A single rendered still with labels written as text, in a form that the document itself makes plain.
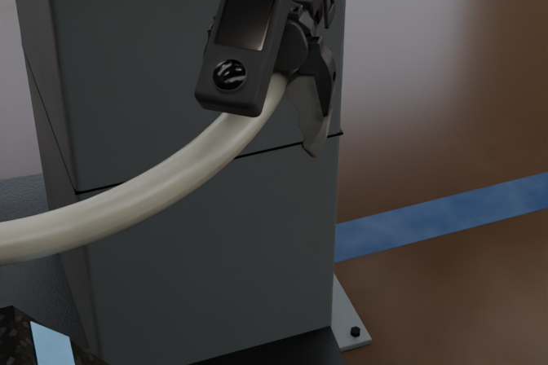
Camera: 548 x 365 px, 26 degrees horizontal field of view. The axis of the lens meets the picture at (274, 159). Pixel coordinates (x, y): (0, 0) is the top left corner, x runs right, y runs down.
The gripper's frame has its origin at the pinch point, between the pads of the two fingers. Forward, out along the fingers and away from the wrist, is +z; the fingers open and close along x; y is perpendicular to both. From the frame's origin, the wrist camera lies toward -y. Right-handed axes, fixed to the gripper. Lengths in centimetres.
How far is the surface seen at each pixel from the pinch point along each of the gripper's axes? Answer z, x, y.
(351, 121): 97, 27, 113
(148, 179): -7.8, 4.4, -13.8
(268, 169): 53, 22, 51
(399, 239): 95, 9, 81
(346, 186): 96, 22, 93
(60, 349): 7.5, 12.4, -18.7
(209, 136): -8.0, 1.7, -8.7
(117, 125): 38, 38, 39
